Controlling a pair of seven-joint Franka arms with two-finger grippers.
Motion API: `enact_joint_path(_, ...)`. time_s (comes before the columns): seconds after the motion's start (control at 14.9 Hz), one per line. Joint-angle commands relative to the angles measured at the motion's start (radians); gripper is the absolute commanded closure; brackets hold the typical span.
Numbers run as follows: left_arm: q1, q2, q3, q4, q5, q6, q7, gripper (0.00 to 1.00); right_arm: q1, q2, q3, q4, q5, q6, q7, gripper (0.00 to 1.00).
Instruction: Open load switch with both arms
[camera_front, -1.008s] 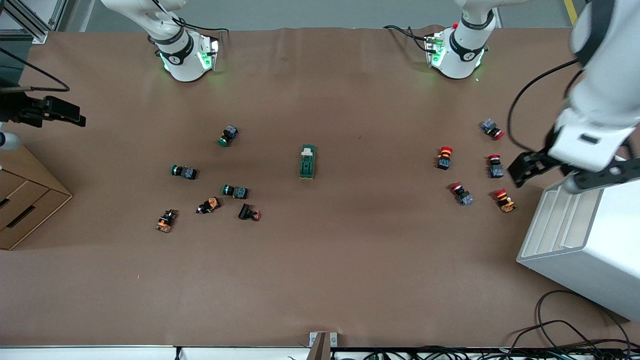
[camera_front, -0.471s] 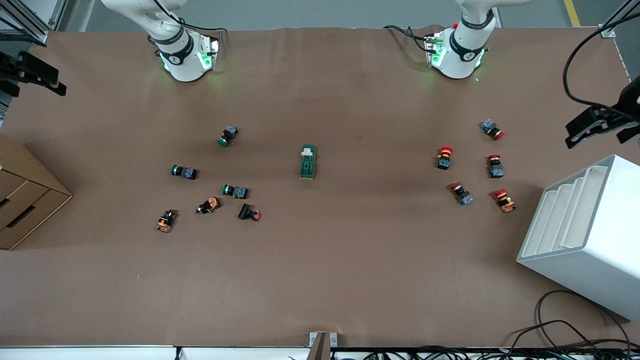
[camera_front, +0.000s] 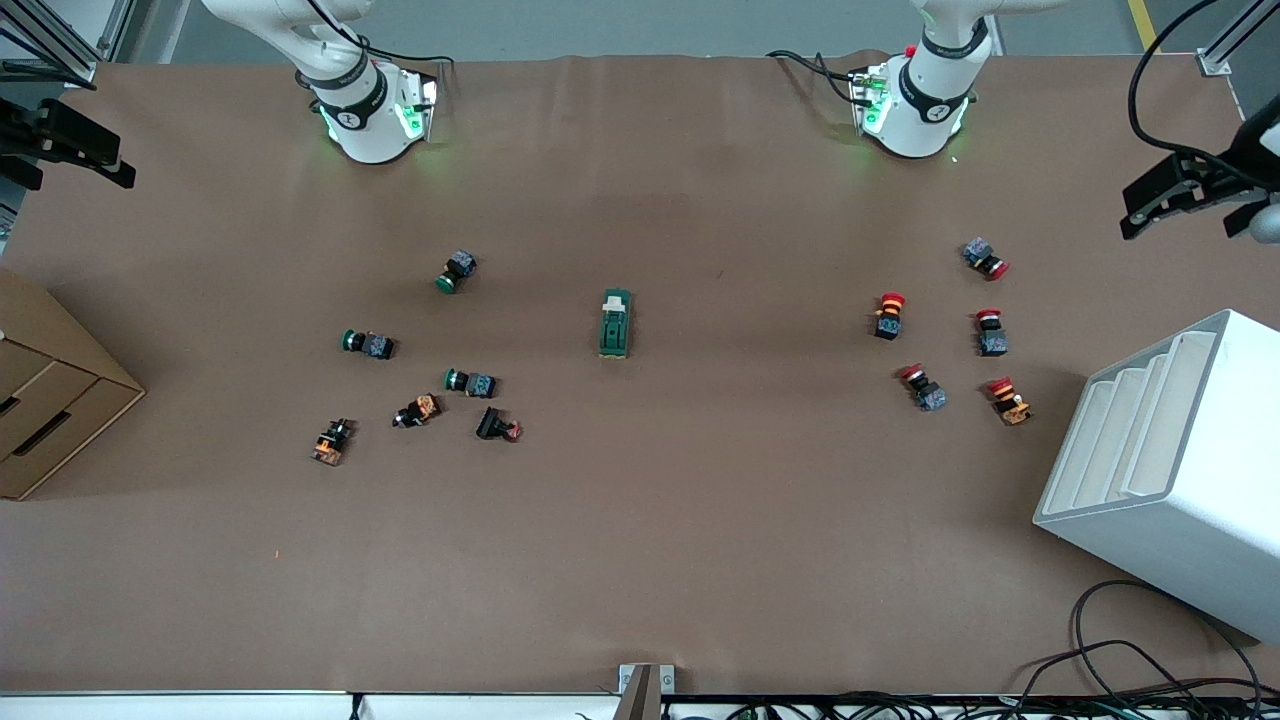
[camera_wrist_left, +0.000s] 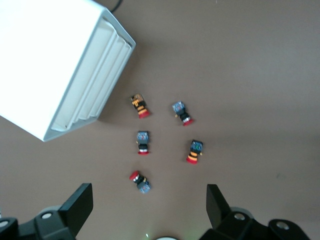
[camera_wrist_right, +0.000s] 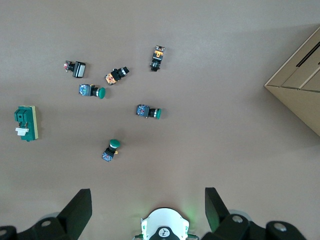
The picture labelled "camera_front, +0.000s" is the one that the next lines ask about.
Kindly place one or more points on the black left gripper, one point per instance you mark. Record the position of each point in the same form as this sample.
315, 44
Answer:
1252, 152

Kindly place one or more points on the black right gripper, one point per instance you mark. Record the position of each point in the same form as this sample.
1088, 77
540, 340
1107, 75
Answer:
20, 128

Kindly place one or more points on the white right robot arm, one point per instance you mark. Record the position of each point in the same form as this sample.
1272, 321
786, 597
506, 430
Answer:
365, 110

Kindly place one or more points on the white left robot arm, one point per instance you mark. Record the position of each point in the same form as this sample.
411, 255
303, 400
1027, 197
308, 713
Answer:
920, 100

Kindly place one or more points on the red button with blue block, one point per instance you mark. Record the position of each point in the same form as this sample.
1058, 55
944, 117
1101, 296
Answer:
991, 338
925, 390
982, 255

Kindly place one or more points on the brown cardboard box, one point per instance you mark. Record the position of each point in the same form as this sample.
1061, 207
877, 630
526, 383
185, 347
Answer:
50, 400

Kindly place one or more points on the red mushroom button orange block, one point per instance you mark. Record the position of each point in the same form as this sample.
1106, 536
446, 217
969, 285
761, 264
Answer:
1008, 400

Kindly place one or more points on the white stepped rack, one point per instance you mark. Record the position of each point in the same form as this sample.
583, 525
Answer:
1190, 500

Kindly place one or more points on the red mushroom button black block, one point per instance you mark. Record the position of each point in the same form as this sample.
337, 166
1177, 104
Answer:
888, 318

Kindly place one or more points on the green button with blue block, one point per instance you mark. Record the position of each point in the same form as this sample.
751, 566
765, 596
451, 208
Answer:
372, 345
475, 383
458, 270

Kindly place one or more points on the black button with orange block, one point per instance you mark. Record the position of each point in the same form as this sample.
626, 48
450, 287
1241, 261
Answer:
332, 442
418, 410

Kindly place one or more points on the black button with red block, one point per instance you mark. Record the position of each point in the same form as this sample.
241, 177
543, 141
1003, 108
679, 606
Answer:
492, 424

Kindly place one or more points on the brown paper table cover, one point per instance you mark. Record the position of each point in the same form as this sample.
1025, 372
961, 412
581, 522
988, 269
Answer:
640, 520

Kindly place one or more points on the aluminium frame post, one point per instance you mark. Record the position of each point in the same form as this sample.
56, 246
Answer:
50, 40
1235, 40

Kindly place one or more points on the grey metal bracket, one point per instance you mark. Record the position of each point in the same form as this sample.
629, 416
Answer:
645, 690

